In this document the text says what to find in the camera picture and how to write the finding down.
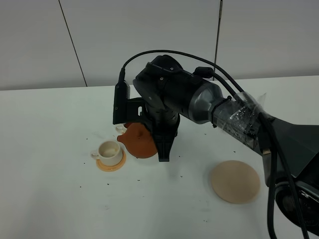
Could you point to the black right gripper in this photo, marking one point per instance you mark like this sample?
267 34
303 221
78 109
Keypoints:
161 123

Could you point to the brown clay teapot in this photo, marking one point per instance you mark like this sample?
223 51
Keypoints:
138 140

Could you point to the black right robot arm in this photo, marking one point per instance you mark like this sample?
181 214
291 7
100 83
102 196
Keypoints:
290 152

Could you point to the beige round teapot saucer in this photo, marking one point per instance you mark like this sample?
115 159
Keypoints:
235 182

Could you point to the far white teacup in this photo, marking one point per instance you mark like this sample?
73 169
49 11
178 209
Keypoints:
120 129

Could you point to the white teacup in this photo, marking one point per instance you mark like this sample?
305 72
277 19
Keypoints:
120 129
109 153

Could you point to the near white teacup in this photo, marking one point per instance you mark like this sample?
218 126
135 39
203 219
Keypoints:
109 153

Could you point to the near orange coaster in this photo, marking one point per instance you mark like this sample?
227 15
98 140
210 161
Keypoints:
113 168

